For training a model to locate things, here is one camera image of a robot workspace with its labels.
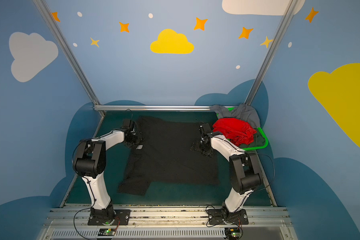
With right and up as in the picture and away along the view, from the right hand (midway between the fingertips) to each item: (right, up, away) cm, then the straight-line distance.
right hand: (198, 149), depth 93 cm
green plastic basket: (+44, +8, +3) cm, 44 cm away
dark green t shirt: (+37, +6, -2) cm, 38 cm away
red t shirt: (+26, +11, 0) cm, 28 cm away
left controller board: (-47, -36, -22) cm, 63 cm away
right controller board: (+14, -37, -21) cm, 45 cm away
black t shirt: (-22, -6, +6) cm, 23 cm away
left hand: (-37, +5, +9) cm, 39 cm away
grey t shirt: (+36, +26, +18) cm, 48 cm away
